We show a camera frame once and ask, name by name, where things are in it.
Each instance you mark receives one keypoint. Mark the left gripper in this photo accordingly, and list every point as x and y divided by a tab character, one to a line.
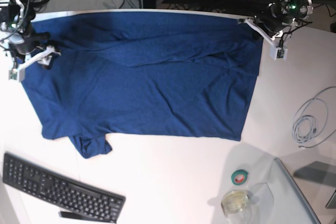
272	19

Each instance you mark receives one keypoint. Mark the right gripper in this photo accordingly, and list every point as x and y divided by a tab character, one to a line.
26	45

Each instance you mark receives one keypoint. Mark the dark blue t-shirt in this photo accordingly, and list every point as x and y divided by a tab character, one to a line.
144	73

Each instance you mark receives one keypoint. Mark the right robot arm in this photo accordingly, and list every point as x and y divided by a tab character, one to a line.
16	18

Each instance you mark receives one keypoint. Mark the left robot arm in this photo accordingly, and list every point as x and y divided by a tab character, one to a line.
300	10

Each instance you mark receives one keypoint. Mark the green tape roll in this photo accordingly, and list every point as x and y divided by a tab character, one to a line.
239	177

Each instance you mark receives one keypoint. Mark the black computer keyboard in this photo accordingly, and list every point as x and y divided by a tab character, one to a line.
81	201

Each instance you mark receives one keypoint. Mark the clear tape dispenser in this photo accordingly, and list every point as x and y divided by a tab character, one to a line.
236	207

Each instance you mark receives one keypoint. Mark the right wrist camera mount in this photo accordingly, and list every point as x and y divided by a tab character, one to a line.
18	68

